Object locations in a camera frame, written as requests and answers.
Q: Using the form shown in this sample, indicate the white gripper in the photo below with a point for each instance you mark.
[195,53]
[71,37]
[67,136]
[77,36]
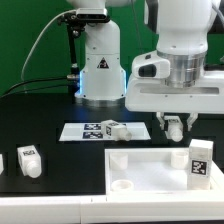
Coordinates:
[163,82]

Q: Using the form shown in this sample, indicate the white square tabletop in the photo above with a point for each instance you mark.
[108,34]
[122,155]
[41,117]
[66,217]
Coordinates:
[146,170]

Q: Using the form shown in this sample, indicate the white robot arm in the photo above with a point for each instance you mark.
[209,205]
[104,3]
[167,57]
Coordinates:
[181,27]

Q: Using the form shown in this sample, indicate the white paper with markers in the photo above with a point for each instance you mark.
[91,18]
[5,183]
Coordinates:
[92,132]

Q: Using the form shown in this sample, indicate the black camera stand pole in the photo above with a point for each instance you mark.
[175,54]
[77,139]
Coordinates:
[75,71]

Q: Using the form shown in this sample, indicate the black camera on stand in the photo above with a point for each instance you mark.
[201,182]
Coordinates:
[85,15]

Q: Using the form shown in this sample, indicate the white L-shaped obstacle wall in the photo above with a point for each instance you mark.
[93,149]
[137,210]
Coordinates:
[190,205]

